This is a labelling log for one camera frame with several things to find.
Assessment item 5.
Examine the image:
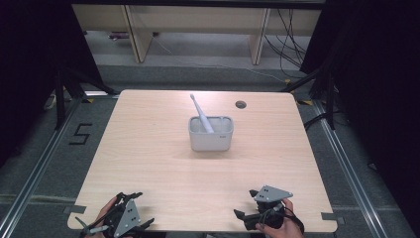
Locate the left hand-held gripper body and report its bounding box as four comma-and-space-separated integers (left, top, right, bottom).
104, 194, 143, 238

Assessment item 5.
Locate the white looped cable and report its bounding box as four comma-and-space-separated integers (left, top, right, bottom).
43, 93, 57, 111

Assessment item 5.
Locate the white electric toothbrush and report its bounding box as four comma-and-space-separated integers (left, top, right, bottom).
189, 93, 215, 135

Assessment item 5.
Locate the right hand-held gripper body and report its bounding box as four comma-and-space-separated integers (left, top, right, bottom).
253, 184, 294, 230

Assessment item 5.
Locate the black curtain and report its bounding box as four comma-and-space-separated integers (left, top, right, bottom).
299, 0, 420, 232
0, 0, 102, 168

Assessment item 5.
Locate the person's right hand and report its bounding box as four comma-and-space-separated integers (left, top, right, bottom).
255, 197, 305, 238

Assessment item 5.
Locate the small dark purple object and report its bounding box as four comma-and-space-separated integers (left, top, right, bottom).
108, 31, 131, 41

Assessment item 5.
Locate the light grey plastic holder box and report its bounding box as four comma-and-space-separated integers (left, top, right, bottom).
188, 115, 235, 153

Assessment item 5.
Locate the thick black floor cable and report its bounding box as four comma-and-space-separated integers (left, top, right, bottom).
303, 112, 329, 131

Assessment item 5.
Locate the bundle of black cables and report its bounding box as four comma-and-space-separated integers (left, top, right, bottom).
263, 8, 309, 79

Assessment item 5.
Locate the black metal stand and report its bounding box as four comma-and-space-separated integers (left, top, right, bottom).
280, 63, 337, 131
53, 59, 121, 131

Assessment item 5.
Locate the person's left hand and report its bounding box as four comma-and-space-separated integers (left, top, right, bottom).
86, 196, 120, 238

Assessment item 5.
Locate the grey plug with thin cable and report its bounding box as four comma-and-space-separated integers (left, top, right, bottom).
75, 215, 111, 234

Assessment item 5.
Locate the black wrist strap cable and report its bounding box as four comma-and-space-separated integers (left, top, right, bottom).
282, 206, 305, 235

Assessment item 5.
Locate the silver metal floor rail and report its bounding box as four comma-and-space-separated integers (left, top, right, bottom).
0, 96, 84, 238
312, 100, 389, 238

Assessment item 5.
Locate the grey tape patch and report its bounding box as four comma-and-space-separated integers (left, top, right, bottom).
321, 212, 347, 226
62, 204, 87, 215

